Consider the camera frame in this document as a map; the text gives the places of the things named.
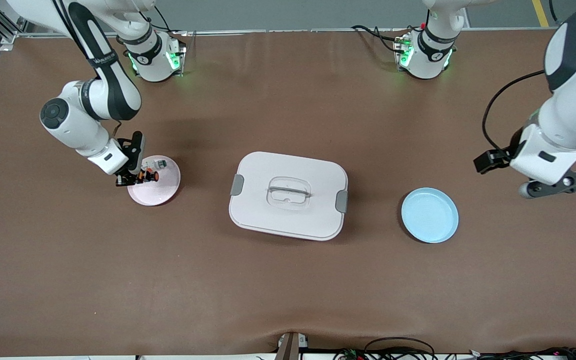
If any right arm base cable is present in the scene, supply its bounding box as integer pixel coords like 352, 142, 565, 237
134, 4, 175, 35

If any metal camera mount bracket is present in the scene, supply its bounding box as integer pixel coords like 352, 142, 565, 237
275, 332, 310, 360

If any left arm base cable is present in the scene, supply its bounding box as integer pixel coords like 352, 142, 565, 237
351, 24, 410, 56

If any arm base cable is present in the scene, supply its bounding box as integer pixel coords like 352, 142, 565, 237
134, 4, 175, 35
351, 24, 410, 56

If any aluminium frame profile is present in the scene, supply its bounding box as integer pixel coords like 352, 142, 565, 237
0, 0, 37, 51

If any clear lid handle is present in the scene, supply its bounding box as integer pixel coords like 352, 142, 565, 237
266, 176, 312, 210

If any pink round plate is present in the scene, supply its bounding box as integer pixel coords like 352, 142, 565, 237
127, 155, 182, 207

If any light blue round plate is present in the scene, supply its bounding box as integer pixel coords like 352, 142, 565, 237
401, 187, 460, 244

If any tangled black cable bundle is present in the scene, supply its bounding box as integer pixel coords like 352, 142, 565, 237
333, 336, 576, 360

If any white lidded storage box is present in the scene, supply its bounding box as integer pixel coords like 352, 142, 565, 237
228, 151, 349, 242

